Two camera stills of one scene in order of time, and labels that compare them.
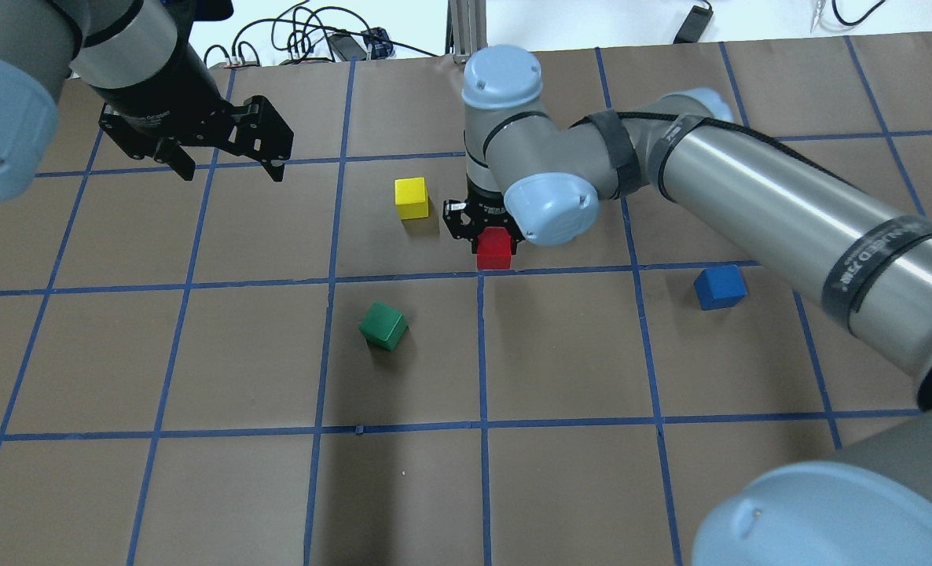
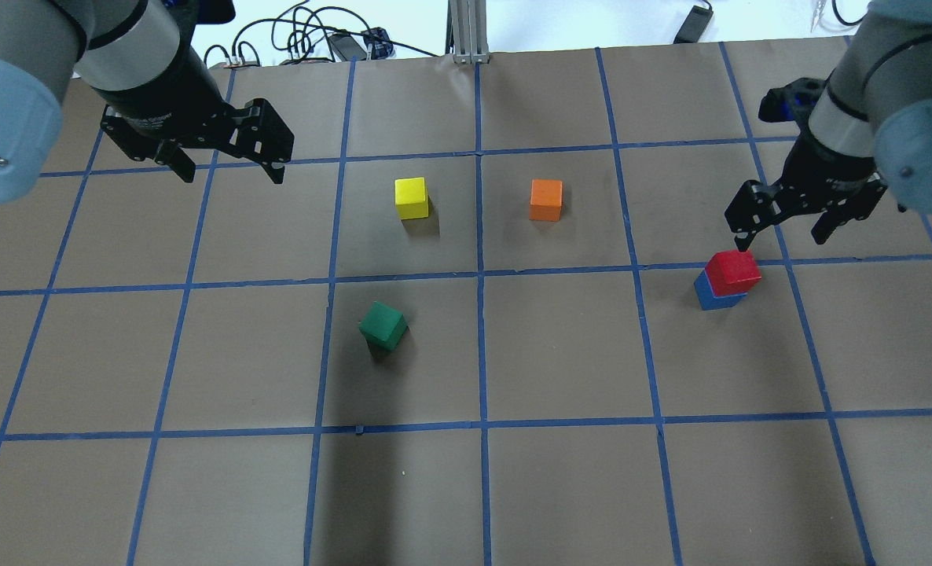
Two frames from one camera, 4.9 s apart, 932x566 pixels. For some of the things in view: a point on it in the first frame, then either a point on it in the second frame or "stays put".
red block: x=493 y=248 to x=732 y=272
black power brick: x=694 y=26 stays put
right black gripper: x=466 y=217 to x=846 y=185
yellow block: x=411 y=198 stays put
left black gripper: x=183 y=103 stays put
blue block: x=720 y=287 stays put
